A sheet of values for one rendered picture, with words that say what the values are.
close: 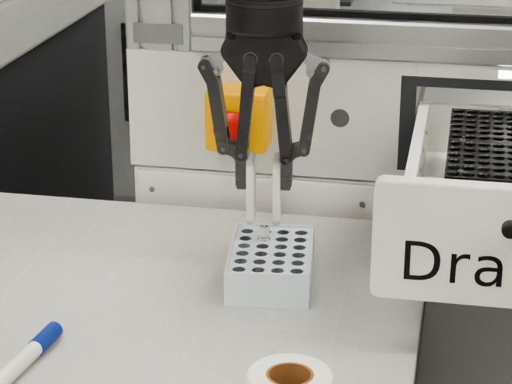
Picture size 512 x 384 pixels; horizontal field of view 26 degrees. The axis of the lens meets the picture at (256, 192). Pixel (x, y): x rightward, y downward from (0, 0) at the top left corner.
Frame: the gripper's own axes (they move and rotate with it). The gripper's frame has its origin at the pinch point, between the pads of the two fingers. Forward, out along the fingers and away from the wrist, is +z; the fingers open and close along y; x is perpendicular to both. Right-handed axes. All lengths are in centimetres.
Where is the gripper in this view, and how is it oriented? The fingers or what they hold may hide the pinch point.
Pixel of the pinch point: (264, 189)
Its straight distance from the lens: 113.9
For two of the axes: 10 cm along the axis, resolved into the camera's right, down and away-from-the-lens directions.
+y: 10.0, 0.3, -0.7
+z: 0.0, 9.3, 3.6
